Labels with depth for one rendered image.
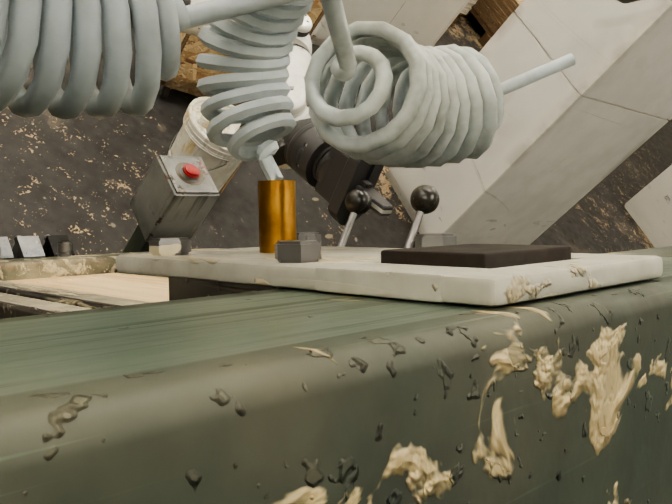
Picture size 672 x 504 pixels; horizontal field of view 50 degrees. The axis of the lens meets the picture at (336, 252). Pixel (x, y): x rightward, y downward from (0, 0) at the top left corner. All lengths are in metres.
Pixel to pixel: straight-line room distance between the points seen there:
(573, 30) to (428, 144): 3.06
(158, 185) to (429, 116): 1.34
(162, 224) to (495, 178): 2.13
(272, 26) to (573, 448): 0.19
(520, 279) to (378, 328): 0.05
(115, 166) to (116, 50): 2.79
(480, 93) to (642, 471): 0.21
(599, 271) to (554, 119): 3.16
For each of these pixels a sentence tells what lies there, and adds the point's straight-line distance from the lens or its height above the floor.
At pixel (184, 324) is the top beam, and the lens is 0.16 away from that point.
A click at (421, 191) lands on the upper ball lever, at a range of 0.94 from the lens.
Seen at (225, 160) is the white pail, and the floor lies 0.31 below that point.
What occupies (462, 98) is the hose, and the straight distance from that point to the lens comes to 0.37.
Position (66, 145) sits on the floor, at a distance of 3.01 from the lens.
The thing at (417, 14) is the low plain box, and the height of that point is 0.41.
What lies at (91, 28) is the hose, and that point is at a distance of 0.23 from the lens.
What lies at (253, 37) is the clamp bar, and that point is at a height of 1.83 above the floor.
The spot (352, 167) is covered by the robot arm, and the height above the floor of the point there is 1.43.
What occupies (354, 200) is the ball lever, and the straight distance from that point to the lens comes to 1.01.
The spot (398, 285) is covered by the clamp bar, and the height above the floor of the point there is 1.85.
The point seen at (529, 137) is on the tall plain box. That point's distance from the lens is 3.43.
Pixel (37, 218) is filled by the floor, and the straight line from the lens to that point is 2.71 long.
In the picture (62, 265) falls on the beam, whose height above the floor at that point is 0.90.
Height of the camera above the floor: 1.96
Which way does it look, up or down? 36 degrees down
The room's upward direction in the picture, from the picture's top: 41 degrees clockwise
